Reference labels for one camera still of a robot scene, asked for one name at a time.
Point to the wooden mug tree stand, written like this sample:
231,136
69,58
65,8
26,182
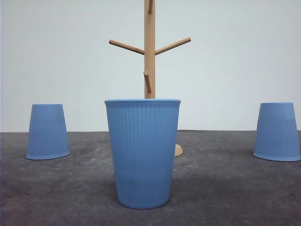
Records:
149,53

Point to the blue ribbed cup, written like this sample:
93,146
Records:
143,137
277,137
47,134

